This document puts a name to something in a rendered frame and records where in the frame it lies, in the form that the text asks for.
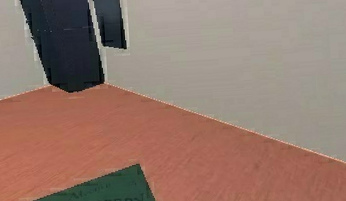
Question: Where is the green book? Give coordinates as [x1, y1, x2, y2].
[0, 162, 161, 201]

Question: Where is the dark blue wall panel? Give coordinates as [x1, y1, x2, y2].
[92, 0, 128, 52]

